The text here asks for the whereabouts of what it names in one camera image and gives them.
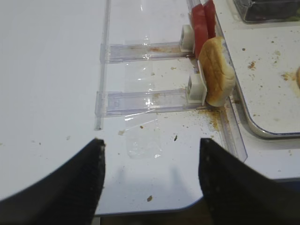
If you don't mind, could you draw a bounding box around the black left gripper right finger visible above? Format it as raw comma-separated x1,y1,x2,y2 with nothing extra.
198,138,300,225

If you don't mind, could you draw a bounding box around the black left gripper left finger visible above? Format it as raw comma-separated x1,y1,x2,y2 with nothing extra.
0,139,105,225

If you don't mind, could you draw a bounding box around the red tomato slice front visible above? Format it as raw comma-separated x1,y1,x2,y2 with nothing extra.
191,4,209,59

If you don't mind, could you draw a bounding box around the red tomato slice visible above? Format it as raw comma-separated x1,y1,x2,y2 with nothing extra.
191,4,209,59
204,0,216,39

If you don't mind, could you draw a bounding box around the red tomato slice rear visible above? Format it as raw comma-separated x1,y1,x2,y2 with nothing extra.
204,0,216,39

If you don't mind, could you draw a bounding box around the white pusher block near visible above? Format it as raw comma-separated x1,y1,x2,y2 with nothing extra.
187,73,207,105

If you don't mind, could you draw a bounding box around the white pusher block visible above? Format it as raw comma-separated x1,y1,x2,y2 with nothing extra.
187,73,207,105
180,24,195,52

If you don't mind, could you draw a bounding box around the bun half in left rack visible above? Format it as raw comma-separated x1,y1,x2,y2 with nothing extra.
198,37,236,107

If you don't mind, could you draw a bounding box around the clear acrylic left rack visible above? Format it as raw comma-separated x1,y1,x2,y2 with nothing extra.
95,0,247,161

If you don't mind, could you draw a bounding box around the metal baking tray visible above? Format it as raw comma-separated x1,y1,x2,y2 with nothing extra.
214,0,300,138

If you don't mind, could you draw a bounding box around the white pusher block far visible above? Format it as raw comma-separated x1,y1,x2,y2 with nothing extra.
180,24,195,52

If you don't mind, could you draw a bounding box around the clear plastic vegetable container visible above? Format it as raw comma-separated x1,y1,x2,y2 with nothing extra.
233,0,300,23

